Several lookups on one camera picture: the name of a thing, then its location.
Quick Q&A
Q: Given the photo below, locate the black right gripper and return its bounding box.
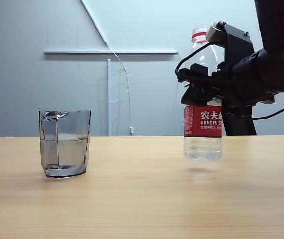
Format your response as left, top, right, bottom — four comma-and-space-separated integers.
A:
178, 51, 276, 108

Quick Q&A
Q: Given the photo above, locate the clear water bottle red label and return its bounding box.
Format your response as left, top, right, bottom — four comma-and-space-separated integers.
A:
183, 26, 224, 162

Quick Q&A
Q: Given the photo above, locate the grey faceted glass mug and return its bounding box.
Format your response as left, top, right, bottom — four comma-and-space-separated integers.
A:
38, 109, 92, 179

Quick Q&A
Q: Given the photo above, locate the black office chair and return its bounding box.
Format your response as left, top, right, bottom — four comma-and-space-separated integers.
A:
222, 106, 258, 136

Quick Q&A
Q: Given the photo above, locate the long black camera cable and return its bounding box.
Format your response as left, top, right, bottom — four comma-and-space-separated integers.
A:
175, 41, 284, 121

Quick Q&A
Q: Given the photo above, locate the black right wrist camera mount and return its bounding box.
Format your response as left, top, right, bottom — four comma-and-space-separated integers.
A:
205, 21, 254, 67

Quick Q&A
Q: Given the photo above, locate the thin white cable with connector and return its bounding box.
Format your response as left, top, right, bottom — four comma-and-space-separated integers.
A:
110, 44, 134, 136

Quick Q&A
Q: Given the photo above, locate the white vertical wall conduit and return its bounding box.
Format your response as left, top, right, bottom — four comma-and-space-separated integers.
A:
106, 58, 112, 136

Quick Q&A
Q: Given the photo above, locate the white horizontal wall rail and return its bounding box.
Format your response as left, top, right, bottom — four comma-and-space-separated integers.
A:
43, 49, 180, 56

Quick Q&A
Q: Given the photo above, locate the white diagonal wall conduit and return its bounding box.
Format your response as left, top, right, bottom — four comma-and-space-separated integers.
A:
80, 0, 113, 47

